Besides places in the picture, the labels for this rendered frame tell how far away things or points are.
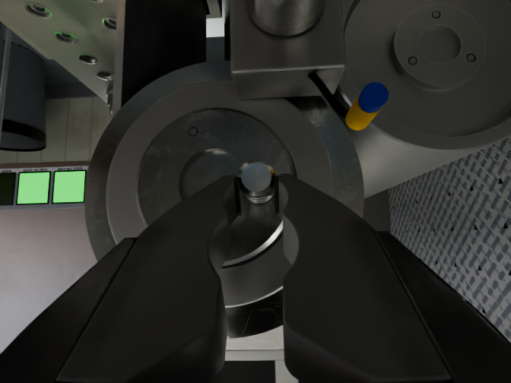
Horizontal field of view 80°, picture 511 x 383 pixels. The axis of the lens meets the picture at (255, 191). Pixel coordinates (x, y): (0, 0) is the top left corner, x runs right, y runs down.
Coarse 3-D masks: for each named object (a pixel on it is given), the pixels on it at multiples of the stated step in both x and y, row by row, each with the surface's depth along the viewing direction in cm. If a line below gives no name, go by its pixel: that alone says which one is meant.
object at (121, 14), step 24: (120, 0) 19; (144, 0) 22; (168, 0) 27; (120, 24) 18; (144, 24) 22; (168, 24) 27; (120, 48) 18; (144, 48) 21; (168, 48) 27; (192, 48) 36; (120, 72) 18; (144, 72) 21; (168, 72) 26; (120, 96) 18
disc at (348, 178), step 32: (224, 64) 17; (160, 96) 17; (128, 128) 17; (320, 128) 16; (96, 160) 17; (352, 160) 16; (96, 192) 16; (352, 192) 16; (96, 224) 16; (96, 256) 16; (256, 320) 15
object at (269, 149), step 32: (192, 128) 15; (224, 128) 14; (256, 128) 14; (160, 160) 14; (192, 160) 15; (224, 160) 15; (288, 160) 14; (160, 192) 14; (192, 192) 14; (256, 224) 14
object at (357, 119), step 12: (324, 84) 13; (372, 84) 10; (324, 96) 13; (360, 96) 10; (372, 96) 10; (384, 96) 10; (336, 108) 12; (360, 108) 10; (372, 108) 10; (348, 120) 12; (360, 120) 11
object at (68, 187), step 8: (56, 176) 50; (64, 176) 50; (72, 176) 50; (80, 176) 50; (56, 184) 50; (64, 184) 50; (72, 184) 50; (80, 184) 50; (56, 192) 50; (64, 192) 50; (72, 192) 50; (80, 192) 50; (56, 200) 50; (64, 200) 50; (72, 200) 50; (80, 200) 50
